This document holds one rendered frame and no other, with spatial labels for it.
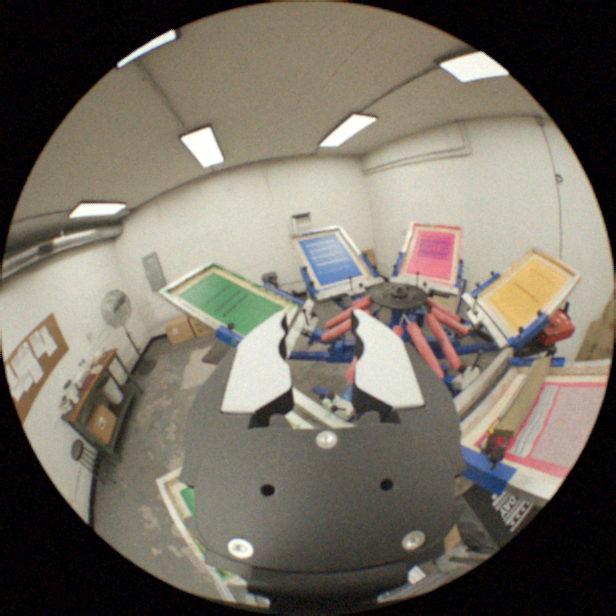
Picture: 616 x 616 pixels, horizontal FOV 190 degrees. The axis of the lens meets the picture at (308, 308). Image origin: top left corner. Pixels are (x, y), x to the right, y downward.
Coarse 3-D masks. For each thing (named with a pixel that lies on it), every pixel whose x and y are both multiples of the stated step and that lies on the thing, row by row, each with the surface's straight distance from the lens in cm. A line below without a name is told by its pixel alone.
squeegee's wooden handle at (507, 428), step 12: (540, 360) 90; (540, 372) 81; (528, 384) 76; (540, 384) 76; (528, 396) 70; (516, 408) 66; (528, 408) 66; (504, 420) 63; (516, 420) 61; (504, 432) 60; (516, 432) 61
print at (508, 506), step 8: (496, 496) 98; (504, 496) 100; (512, 496) 103; (496, 504) 98; (504, 504) 101; (512, 504) 104; (520, 504) 107; (528, 504) 111; (504, 512) 101; (512, 512) 104; (520, 512) 108; (504, 520) 102; (512, 520) 105; (520, 520) 109; (512, 528) 106
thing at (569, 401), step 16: (544, 384) 95; (560, 384) 94; (576, 384) 94; (592, 384) 94; (560, 400) 86; (576, 400) 86; (592, 400) 87; (560, 416) 79; (576, 416) 80; (592, 416) 81
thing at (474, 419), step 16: (512, 368) 103; (528, 368) 102; (560, 368) 98; (576, 368) 98; (592, 368) 98; (608, 368) 100; (496, 400) 86; (480, 416) 77; (464, 432) 72; (512, 480) 57; (528, 480) 57; (528, 496) 57; (544, 496) 56
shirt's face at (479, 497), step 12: (468, 492) 90; (480, 492) 93; (480, 504) 93; (492, 504) 97; (480, 516) 94; (492, 516) 97; (528, 516) 113; (492, 528) 98; (504, 528) 103; (516, 528) 108; (504, 540) 105
